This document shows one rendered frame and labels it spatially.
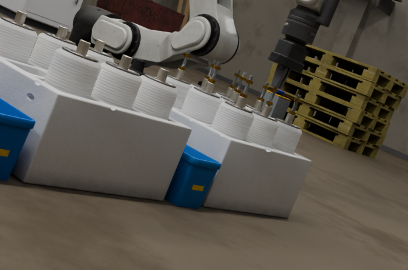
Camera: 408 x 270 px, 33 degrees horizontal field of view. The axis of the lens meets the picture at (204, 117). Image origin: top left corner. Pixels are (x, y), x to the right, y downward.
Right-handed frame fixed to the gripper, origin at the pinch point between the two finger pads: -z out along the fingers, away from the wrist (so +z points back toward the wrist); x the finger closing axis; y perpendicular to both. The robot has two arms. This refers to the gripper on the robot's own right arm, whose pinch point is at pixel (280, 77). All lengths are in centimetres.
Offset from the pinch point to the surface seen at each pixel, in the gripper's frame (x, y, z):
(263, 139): -2.2, -4.2, -16.8
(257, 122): -4.2, -2.0, -13.3
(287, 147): 10.0, -4.3, -17.2
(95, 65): -64, -5, -12
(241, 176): -9.7, -7.7, -27.0
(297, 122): 441, 274, -31
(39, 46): -58, 23, -14
